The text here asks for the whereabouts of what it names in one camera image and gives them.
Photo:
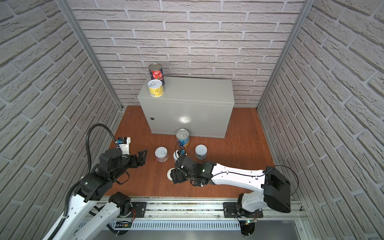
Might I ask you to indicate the white can far left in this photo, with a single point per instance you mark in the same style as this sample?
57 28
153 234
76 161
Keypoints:
161 154

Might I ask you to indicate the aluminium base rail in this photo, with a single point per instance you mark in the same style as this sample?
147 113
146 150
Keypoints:
178 214

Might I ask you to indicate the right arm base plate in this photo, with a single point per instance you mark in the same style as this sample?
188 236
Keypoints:
233 210

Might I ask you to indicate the yellow labelled can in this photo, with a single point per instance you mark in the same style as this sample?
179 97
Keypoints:
156 88

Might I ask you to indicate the red tomato can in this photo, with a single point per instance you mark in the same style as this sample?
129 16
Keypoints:
156 72

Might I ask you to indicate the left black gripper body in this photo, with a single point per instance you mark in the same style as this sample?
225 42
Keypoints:
133 160

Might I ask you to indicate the white flat-lid can front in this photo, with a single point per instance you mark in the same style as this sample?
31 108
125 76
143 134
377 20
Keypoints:
169 174

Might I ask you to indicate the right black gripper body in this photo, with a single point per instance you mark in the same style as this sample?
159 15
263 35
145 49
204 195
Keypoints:
182 176

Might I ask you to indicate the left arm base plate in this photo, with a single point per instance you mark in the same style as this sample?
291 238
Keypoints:
137 209

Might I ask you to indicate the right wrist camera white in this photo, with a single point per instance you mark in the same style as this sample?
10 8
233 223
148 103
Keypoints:
181 152

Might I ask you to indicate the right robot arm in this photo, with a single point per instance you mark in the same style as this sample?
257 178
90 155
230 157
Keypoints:
270 188

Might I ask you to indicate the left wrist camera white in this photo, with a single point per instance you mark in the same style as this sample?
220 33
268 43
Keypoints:
124 144

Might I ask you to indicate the aluminium corner post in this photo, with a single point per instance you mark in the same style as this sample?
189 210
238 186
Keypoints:
306 8
83 40

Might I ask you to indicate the grey metal cabinet box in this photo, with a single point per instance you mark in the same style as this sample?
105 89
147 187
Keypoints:
202 106

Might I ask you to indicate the right aluminium corner post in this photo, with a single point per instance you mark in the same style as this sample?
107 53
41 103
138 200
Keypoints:
306 8

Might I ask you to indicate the white can centre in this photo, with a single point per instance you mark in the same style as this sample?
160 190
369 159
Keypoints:
175 156

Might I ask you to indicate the blue soup can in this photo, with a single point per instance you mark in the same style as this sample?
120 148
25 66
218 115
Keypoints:
183 137

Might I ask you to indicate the white can right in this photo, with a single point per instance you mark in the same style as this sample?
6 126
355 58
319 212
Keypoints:
201 152

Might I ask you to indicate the left aluminium corner post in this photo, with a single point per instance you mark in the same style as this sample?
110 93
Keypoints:
83 40

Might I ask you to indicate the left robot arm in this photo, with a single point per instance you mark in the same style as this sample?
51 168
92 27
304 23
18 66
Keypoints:
86 193

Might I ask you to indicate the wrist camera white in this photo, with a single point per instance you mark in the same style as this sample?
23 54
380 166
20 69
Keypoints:
181 152
124 144

